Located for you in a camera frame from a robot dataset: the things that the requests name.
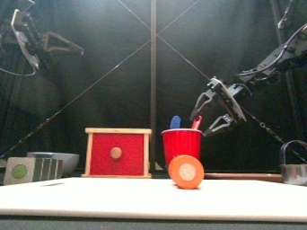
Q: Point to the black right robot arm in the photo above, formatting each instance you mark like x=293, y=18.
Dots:
x=279, y=57

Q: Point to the brown wooden stick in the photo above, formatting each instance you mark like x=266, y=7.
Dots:
x=247, y=177

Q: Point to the red wooden box with knob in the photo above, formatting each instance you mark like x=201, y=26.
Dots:
x=115, y=140

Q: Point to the white box with green dot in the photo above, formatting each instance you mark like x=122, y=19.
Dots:
x=20, y=171

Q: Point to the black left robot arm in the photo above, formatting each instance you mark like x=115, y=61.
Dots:
x=16, y=4

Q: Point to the dark slanted frame strut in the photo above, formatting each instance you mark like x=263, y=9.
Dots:
x=294, y=104

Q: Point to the red plastic cup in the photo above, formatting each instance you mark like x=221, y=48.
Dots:
x=182, y=142

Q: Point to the white cutting board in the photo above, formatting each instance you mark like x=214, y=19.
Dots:
x=151, y=200

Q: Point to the grey bowl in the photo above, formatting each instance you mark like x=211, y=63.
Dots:
x=66, y=160

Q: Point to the vertical metal frame pole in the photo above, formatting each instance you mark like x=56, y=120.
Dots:
x=153, y=60

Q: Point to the orange toy carrot slice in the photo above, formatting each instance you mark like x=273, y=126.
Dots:
x=186, y=172

